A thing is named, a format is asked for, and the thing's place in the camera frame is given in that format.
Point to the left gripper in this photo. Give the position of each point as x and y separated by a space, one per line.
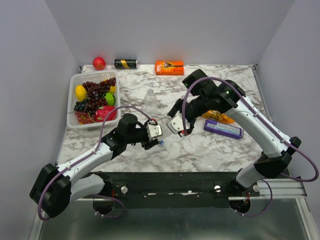
147 145

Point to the red grape bunch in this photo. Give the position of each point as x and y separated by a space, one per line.
95 92

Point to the orange razor box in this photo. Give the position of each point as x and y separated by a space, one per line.
169 68

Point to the clear bottle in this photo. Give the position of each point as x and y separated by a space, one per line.
173 142
151 103

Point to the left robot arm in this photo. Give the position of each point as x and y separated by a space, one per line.
56 186

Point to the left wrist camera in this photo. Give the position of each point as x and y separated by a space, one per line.
154 131

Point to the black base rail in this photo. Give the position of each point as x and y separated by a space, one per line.
161 190

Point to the standing clear bottle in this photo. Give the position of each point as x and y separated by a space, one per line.
151 103

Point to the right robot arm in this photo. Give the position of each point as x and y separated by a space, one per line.
230 99

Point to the black gold can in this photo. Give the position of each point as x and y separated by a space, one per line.
126 63

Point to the yellow lemon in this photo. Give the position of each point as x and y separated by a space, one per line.
80 92

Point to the green toy fruit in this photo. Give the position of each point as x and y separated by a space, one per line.
109 98

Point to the yellow fruit behind grapes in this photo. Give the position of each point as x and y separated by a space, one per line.
112 89

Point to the orange snack bag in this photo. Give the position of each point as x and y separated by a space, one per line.
218 117

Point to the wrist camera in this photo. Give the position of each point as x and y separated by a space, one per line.
175 125
154 131

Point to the red apple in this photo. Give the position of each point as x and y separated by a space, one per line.
99 63

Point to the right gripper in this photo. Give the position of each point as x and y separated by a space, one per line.
177 107

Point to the light red grapes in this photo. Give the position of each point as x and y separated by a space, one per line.
84 118

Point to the red dragon fruit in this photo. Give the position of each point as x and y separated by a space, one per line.
103 111

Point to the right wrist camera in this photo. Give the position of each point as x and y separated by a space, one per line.
175 125

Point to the purple toothpaste box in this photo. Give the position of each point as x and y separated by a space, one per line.
223 129

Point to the white plastic basket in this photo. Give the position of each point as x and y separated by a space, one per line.
92 77

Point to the dark blue grapes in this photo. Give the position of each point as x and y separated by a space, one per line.
80 106

